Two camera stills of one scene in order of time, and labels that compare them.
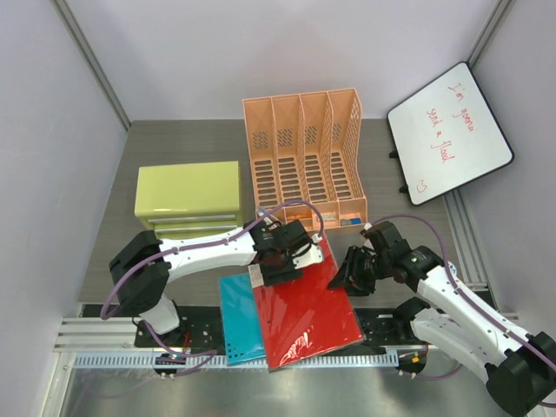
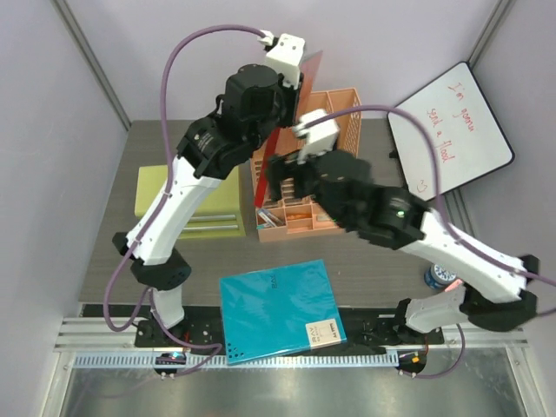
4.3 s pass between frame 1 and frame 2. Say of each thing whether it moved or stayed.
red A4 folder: moved
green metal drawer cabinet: stayed
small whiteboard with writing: stayed
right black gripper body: moved
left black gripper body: moved
